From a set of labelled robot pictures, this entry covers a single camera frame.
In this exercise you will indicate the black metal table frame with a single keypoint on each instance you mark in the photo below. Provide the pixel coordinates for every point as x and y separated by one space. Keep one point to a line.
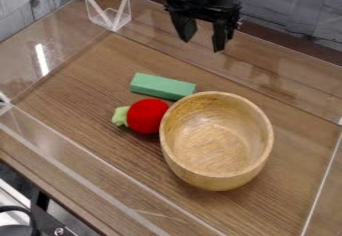
55 221

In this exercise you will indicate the clear acrylic enclosure wall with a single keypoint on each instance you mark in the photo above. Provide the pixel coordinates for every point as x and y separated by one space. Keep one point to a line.
66 70

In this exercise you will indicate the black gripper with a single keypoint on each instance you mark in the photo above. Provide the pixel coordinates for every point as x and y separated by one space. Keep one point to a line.
223 12

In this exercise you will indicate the clear acrylic corner bracket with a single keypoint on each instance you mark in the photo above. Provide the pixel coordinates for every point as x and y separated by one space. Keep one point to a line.
108 18

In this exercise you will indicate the red plush fruit green stem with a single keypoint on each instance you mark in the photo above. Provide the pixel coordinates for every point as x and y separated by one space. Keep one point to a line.
142 117

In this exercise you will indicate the wooden bowl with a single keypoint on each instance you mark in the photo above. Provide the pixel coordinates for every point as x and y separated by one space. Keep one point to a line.
216 139

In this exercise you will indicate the green foam block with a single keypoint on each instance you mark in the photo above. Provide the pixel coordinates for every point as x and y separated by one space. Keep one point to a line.
160 87

